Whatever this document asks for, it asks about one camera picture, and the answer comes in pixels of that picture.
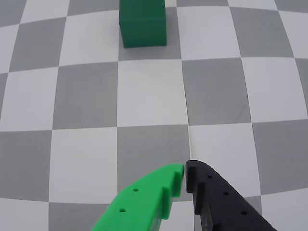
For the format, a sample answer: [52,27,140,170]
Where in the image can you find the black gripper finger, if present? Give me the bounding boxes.
[184,160,278,231]

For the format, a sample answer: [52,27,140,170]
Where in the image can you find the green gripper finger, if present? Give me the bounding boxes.
[92,163,185,231]

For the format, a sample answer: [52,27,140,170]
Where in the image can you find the dark green cube dice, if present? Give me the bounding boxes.
[118,0,167,49]

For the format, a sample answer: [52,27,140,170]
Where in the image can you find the grey white checkerboard mat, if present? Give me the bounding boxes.
[0,0,308,231]

